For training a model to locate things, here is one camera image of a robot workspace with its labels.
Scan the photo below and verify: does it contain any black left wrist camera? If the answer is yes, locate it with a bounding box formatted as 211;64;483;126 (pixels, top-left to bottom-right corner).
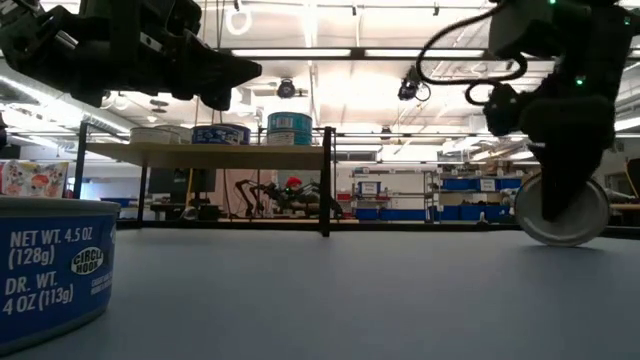
117;0;200;64

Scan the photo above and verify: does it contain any round black ceiling fixture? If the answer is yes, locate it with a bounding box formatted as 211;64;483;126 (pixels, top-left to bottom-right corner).
276;78;298;100

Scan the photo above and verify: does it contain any blue table mat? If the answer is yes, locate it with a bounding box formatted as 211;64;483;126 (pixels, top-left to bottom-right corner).
0;227;640;360

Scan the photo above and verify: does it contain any black ceiling camera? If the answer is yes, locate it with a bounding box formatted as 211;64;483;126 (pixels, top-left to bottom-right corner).
397;64;432;104

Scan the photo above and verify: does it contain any white hanging ring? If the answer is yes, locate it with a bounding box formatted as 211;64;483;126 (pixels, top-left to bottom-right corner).
224;5;253;37

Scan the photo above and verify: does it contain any dark blue label tuna can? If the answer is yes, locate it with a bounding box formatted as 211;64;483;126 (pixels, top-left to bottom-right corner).
191;124;245;146
227;123;252;146
0;195;121;357

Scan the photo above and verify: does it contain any metal shelving rack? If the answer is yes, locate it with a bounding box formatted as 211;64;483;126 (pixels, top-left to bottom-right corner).
424;169;531;221

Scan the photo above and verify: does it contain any person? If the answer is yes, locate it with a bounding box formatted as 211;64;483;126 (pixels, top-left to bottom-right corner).
284;175;307;201

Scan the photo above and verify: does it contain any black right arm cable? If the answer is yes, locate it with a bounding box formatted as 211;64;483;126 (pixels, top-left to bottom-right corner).
416;2;529;107

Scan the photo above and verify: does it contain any wooden shelf black frame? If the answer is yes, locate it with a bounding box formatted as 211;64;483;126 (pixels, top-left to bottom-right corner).
72;122;337;239

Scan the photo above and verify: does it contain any black overhead crossbeam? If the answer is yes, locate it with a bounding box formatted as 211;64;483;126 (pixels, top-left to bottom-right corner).
214;47;640;62

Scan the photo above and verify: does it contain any black metal rig frame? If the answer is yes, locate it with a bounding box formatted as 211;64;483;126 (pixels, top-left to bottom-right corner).
115;218;640;240

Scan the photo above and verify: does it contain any silver ventilation duct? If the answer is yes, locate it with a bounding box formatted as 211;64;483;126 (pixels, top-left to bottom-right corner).
0;74;132;137

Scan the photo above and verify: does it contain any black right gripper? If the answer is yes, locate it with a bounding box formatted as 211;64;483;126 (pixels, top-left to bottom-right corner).
482;54;617;222

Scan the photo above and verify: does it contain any colourful printed package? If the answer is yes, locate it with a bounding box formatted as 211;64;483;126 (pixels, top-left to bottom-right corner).
0;159;70;199

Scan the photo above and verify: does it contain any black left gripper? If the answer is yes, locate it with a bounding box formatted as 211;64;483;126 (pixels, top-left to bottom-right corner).
64;34;263;112

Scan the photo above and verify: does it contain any fluorescent ceiling light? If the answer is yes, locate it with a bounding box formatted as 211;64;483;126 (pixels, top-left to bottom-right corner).
364;48;485;58
230;48;352;58

